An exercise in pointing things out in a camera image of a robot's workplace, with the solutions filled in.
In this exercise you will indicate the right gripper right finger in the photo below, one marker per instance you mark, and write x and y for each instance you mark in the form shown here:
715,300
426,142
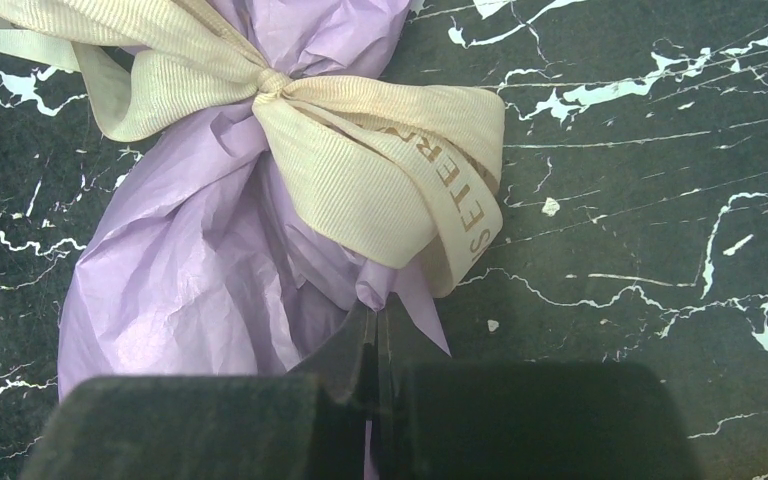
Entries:
442,418

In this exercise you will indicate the purple wrapping paper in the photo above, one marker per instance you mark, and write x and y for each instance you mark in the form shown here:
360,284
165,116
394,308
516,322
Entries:
200,265

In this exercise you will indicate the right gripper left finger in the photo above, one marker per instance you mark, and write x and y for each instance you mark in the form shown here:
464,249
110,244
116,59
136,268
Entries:
313,422

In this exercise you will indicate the cream ribbon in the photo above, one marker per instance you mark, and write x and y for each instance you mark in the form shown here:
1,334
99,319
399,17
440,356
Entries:
392,172

